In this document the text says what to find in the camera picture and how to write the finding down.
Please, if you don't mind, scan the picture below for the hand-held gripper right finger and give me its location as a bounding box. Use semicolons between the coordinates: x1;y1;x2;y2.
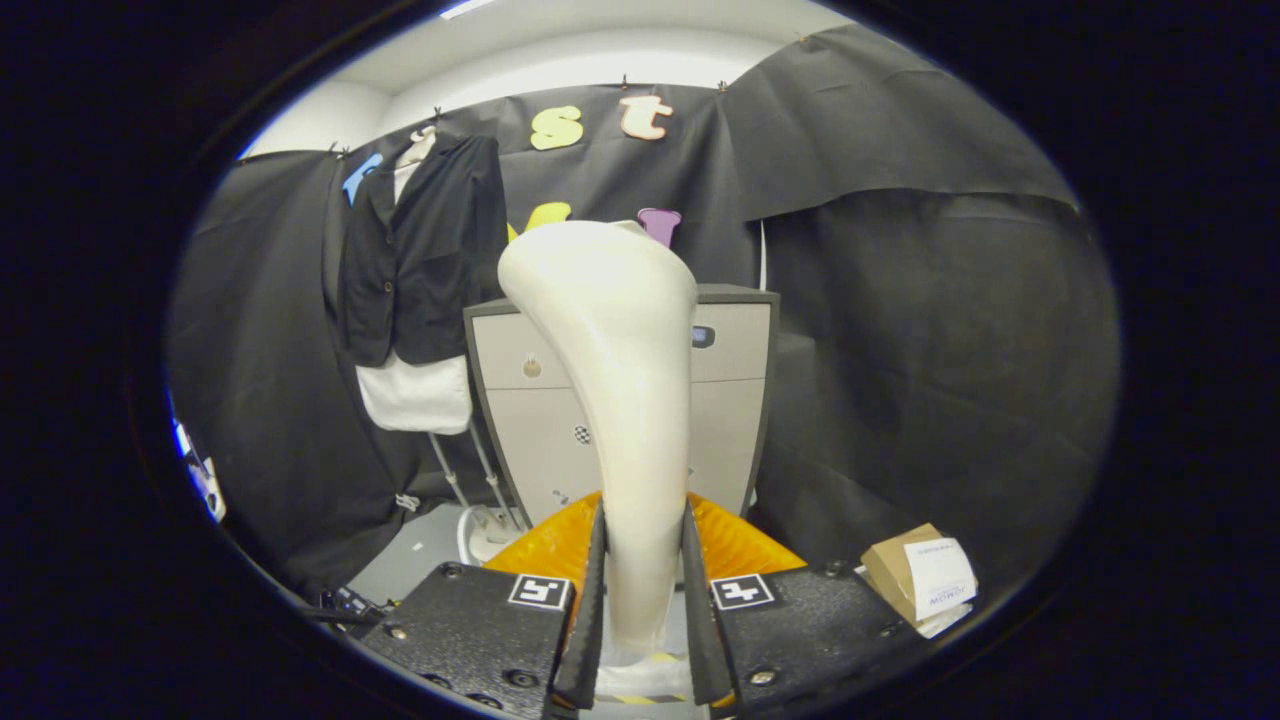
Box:
682;490;931;716

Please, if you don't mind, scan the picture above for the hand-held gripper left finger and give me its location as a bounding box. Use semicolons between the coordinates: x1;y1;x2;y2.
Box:
370;492;609;719

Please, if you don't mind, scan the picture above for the white garment steamer base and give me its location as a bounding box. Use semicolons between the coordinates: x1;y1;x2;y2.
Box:
428;425;531;566

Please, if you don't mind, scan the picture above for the white garment steamer head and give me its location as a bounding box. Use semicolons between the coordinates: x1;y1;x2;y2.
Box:
497;220;701;701

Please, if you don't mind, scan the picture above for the white shirt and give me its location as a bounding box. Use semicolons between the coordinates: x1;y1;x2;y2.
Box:
355;150;474;436

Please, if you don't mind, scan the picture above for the black jacket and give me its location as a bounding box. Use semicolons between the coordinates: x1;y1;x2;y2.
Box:
335;135;509;369

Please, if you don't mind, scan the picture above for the cardboard box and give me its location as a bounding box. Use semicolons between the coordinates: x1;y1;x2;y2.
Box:
860;522;979;639

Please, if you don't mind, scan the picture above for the grey cabinet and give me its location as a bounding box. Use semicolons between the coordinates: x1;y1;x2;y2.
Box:
463;284;781;531

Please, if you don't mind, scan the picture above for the black backdrop cloth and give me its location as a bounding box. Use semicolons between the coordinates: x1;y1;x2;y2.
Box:
165;22;1121;601

